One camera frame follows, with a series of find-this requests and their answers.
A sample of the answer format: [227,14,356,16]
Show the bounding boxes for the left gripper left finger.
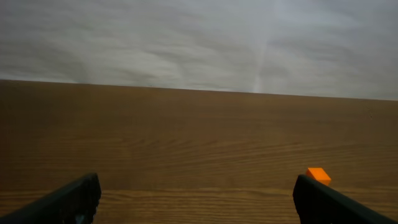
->
[0,172,102,224]

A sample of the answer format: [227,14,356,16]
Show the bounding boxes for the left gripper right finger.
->
[292,174,398,224]

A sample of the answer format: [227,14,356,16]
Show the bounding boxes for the orange cube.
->
[305,167,332,187]

